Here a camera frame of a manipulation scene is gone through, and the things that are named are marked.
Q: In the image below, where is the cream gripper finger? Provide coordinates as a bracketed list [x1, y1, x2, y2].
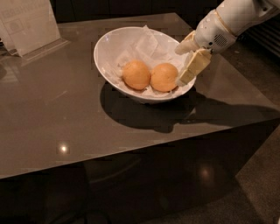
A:
[176, 48, 212, 87]
[175, 31, 200, 55]

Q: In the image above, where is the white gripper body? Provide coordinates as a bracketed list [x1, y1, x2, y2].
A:
[194, 10, 236, 53]

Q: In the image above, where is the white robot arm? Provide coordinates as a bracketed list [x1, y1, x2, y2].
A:
[175, 0, 280, 86]

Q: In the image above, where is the clear acrylic sign holder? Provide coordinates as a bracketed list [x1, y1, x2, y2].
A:
[0, 0, 67, 60]

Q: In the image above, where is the white paper liner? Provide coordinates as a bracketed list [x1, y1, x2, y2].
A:
[101, 24, 193, 98]

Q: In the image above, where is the orange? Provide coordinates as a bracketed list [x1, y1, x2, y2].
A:
[150, 63, 179, 92]
[122, 60, 151, 90]

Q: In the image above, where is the white oval bowl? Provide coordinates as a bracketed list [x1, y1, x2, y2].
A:
[93, 26, 197, 105]

